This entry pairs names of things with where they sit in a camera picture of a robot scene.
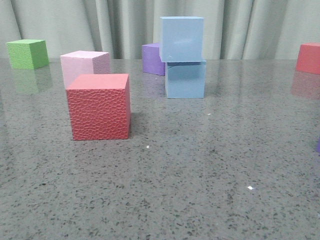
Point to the light blue cracked foam cube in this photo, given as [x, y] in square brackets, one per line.
[185, 80]

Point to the red foam cube far right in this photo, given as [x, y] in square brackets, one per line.
[308, 60]

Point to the green foam cube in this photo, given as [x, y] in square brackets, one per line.
[27, 54]

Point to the pink foam cube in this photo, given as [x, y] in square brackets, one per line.
[80, 62]

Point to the purple foam cube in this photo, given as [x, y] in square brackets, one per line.
[151, 61]

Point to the purple foam cube right edge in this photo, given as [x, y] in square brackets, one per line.
[318, 146]

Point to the grey-green curtain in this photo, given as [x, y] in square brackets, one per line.
[233, 29]

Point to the red textured foam cube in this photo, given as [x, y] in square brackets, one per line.
[99, 106]

